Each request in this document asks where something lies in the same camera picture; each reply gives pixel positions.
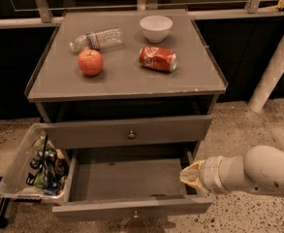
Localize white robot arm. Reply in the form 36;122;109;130
179;146;284;197

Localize grey drawer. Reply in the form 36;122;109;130
43;115;212;149
52;146;212;222

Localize bottom drawer metal handle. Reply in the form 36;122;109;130
125;212;150;229

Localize white ceramic bowl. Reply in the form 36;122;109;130
140;16;173;43

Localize snack packets in bin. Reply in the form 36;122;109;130
26;133;69;196

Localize grey top drawer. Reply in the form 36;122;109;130
43;115;212;149

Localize metal railing frame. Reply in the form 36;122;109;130
0;0;284;30

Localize clear plastic storage bin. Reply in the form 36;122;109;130
0;123;71;205

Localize clear plastic water bottle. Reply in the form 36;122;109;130
69;27;123;52

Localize white diagonal support pole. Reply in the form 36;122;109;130
248;35;284;113

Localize red apple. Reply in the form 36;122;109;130
78;50;104;77

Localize red soda can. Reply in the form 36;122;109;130
139;47;176;73

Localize grey wooden drawer cabinet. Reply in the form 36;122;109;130
24;9;229;153

